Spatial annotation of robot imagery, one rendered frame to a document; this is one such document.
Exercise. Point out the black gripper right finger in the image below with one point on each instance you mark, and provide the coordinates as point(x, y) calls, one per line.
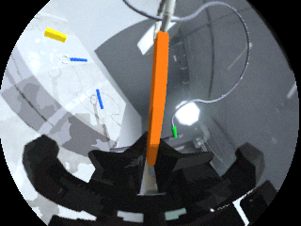
point(168, 161)

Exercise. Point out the yellow rectangular block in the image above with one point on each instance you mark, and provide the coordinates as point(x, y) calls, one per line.
point(50, 33)

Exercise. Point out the white loop with orange handle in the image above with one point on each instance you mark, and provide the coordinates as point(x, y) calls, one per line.
point(158, 77)

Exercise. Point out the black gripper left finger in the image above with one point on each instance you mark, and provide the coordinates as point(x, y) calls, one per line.
point(130, 161)

